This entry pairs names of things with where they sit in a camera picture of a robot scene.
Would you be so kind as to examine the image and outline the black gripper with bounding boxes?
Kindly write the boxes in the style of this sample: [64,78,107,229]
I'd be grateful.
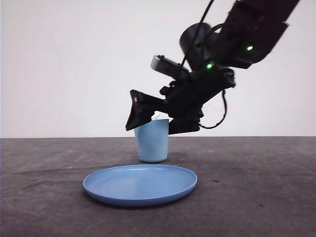
[125,68,236,135]

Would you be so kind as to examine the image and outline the white plastic fork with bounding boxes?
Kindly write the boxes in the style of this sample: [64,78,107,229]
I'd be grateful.
[151,111,163,121]

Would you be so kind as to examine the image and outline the light blue plastic cup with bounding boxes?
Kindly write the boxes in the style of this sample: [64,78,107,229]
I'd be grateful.
[134,119,169,163]

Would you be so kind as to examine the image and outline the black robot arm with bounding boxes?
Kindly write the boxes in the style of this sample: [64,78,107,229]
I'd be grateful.
[155,0,298,134]

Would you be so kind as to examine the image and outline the blue plastic plate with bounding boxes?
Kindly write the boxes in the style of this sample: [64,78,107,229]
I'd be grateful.
[82,164,198,207]

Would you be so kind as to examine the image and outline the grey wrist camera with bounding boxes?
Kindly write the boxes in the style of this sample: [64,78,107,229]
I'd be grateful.
[151,55,190,80]

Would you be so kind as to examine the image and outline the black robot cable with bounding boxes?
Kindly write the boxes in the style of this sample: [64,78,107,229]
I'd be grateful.
[199,89,227,129]

